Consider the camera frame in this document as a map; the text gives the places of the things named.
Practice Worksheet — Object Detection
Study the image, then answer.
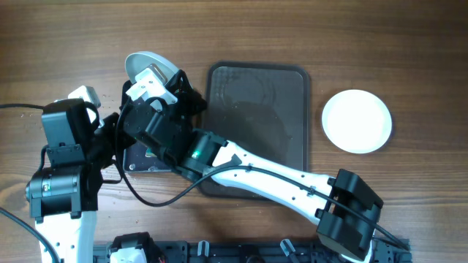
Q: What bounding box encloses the white plate top blue stain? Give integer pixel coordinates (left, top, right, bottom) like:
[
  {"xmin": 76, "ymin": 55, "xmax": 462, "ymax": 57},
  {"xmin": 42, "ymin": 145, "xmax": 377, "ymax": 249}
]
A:
[{"xmin": 124, "ymin": 51, "xmax": 179, "ymax": 85}]

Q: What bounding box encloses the green yellow sponge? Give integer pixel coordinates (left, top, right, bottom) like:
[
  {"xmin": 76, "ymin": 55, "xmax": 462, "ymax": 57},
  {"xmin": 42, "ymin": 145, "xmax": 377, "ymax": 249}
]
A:
[{"xmin": 145, "ymin": 148, "xmax": 156, "ymax": 158}]

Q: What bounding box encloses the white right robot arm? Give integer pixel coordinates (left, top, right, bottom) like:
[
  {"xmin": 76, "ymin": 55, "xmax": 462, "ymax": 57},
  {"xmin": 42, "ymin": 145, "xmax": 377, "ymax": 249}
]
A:
[{"xmin": 123, "ymin": 67, "xmax": 383, "ymax": 262}]

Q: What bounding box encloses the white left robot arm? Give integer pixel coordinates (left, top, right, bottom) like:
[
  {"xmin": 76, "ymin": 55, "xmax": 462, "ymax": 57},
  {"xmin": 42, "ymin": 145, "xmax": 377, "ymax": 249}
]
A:
[{"xmin": 26, "ymin": 113, "xmax": 118, "ymax": 262}]

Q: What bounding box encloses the small black water tray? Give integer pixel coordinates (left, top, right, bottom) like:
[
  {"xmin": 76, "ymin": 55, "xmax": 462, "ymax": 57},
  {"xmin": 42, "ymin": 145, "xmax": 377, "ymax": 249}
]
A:
[{"xmin": 122, "ymin": 142, "xmax": 171, "ymax": 173}]

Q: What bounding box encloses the large brown serving tray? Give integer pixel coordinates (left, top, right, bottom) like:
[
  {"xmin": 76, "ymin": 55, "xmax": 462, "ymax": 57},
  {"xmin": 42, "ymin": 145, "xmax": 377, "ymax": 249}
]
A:
[{"xmin": 197, "ymin": 61, "xmax": 312, "ymax": 201}]

